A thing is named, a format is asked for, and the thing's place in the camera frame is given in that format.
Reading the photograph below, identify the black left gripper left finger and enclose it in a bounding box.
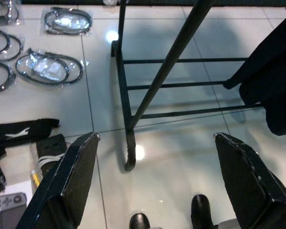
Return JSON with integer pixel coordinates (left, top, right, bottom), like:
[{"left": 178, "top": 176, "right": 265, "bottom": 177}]
[{"left": 15, "top": 132, "right": 101, "bottom": 229}]

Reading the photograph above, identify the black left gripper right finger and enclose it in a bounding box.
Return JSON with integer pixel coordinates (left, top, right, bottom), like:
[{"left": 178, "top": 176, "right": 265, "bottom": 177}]
[{"left": 213, "top": 132, "right": 286, "bottom": 229}]

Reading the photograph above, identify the yellow plastic tube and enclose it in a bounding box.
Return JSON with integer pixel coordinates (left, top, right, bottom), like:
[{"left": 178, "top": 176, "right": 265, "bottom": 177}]
[{"left": 30, "top": 169, "right": 43, "bottom": 189}]

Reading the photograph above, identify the black power strip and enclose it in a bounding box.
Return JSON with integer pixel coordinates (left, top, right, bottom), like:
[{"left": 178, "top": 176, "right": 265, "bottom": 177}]
[{"left": 35, "top": 133, "right": 68, "bottom": 175}]

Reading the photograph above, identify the black right robot foot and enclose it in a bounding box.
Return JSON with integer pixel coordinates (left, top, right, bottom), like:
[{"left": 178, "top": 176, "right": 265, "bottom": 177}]
[{"left": 190, "top": 194, "right": 219, "bottom": 229}]

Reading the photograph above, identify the black robot foot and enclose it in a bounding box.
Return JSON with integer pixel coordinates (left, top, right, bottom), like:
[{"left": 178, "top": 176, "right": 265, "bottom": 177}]
[
  {"left": 190, "top": 194, "right": 219, "bottom": 229},
  {"left": 129, "top": 213, "right": 151, "bottom": 229}
]

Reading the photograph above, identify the black bag with white logo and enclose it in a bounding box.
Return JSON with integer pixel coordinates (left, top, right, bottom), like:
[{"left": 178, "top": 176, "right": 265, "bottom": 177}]
[{"left": 0, "top": 118, "right": 61, "bottom": 148}]

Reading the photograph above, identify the grey handheld controller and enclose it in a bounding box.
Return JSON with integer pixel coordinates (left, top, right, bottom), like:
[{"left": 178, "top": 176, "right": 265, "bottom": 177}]
[{"left": 0, "top": 192, "right": 29, "bottom": 229}]

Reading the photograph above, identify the black left robot foot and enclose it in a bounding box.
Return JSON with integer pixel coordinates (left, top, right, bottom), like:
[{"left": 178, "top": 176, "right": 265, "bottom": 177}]
[{"left": 129, "top": 213, "right": 151, "bottom": 229}]

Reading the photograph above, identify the black t-shirt with green print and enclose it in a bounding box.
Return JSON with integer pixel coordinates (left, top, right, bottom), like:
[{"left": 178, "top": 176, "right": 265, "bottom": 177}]
[{"left": 223, "top": 9, "right": 286, "bottom": 136}]

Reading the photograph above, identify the black metal clothes rack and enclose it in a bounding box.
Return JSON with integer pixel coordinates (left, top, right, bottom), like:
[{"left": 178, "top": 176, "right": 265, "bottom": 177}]
[{"left": 111, "top": 0, "right": 263, "bottom": 172}]

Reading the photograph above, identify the white plug cable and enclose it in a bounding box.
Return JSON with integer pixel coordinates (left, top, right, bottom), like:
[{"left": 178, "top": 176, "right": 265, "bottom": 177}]
[{"left": 37, "top": 152, "right": 67, "bottom": 169}]

